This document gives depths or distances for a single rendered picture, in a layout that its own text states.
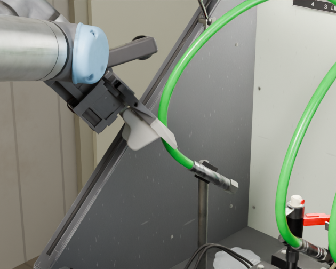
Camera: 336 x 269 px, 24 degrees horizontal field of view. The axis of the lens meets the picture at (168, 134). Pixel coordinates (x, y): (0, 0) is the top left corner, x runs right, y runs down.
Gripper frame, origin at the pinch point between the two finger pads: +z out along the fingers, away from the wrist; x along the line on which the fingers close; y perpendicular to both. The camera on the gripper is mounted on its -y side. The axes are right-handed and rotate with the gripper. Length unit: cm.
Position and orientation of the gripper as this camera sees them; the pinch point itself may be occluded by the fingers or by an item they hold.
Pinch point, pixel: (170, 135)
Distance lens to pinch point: 118.3
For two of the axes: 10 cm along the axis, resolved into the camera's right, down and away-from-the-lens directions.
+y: -7.0, 7.2, 0.0
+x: 1.5, 1.5, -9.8
